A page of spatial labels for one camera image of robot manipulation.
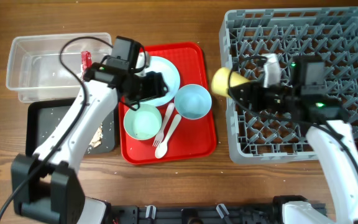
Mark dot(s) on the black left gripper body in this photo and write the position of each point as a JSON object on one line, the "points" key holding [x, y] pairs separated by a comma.
{"points": [[148, 86]]}

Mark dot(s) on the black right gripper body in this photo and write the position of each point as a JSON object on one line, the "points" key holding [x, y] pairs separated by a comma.
{"points": [[275, 96]]}

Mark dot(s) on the green bowl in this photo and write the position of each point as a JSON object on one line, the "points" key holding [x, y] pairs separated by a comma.
{"points": [[144, 123]]}

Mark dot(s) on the yellow cup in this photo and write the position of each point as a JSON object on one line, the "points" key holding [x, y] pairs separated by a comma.
{"points": [[222, 77]]}

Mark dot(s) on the light blue plate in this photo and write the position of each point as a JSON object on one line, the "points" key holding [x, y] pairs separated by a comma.
{"points": [[170, 75]]}

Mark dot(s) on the white plastic fork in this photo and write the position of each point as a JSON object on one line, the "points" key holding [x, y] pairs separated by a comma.
{"points": [[159, 136]]}

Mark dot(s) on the red snack wrapper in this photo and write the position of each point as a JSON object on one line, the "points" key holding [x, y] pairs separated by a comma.
{"points": [[86, 60]]}

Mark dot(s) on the light blue bowl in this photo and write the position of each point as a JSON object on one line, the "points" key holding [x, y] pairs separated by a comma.
{"points": [[193, 101]]}

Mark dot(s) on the rice and food scraps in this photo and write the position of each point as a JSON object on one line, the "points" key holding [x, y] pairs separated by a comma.
{"points": [[97, 138]]}

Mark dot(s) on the white plastic spoon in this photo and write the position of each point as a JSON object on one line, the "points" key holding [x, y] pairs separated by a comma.
{"points": [[162, 148]]}

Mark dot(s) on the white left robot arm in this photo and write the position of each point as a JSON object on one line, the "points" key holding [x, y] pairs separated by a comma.
{"points": [[45, 184]]}

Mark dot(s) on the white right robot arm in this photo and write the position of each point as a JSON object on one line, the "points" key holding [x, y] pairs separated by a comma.
{"points": [[327, 130]]}

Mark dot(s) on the grey dishwasher rack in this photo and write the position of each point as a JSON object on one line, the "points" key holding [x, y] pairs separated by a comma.
{"points": [[329, 32]]}

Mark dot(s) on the red serving tray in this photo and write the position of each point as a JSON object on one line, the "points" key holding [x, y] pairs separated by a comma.
{"points": [[192, 138]]}

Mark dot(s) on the clear plastic bin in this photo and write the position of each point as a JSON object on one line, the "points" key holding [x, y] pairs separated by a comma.
{"points": [[34, 70]]}

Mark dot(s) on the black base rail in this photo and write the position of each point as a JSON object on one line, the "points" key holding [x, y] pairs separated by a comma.
{"points": [[256, 213]]}

